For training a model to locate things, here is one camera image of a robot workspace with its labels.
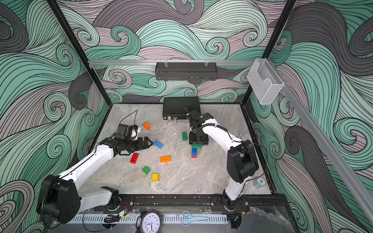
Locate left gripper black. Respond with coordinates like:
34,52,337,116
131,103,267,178
123,137,153,152

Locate green long lego brick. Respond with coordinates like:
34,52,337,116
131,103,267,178
182,132,188,141
191,144,203,149

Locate blue square lego brick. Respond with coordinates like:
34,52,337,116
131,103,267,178
191,148,198,156

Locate orange lego brick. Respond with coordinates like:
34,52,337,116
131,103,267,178
160,155,171,163

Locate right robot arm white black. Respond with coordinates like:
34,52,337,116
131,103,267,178
186,110,259,201

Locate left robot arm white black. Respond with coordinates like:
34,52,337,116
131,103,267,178
37,137,153,224

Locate red long lego brick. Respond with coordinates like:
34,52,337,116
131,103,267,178
130,153,139,164

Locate light blue long lego brick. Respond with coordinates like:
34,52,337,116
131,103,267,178
153,140,164,149

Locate light green square lego brick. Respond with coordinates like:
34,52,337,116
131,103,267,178
142,166,151,175

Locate yellow square lego brick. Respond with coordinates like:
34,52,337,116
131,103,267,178
152,173,159,182

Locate orange half-round block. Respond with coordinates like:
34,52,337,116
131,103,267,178
143,122,151,130

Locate black hard case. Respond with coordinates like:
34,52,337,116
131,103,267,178
163,97,201,120

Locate white analog clock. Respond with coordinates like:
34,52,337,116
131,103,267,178
139,211,163,233

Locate light blue scissors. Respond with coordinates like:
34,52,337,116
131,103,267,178
181,210,208,226

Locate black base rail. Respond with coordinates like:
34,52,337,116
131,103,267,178
88,194,288,213

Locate black wall shelf tray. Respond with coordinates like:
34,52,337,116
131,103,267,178
155,62,218,81

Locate white perforated cable strip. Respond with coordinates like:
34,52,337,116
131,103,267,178
58,214,228,225

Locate clear plastic wall holder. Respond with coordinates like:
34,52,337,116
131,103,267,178
247,58,284,105

